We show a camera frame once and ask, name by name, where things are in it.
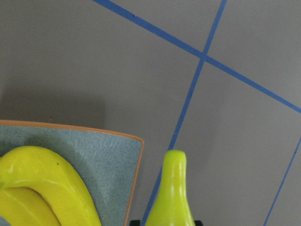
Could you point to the grey square plate orange rim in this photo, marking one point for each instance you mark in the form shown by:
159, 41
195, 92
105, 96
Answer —
107, 161

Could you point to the bright yellow banana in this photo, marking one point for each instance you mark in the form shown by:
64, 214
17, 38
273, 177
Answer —
25, 207

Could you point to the brown paper table cover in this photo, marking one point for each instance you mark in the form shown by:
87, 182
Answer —
76, 62

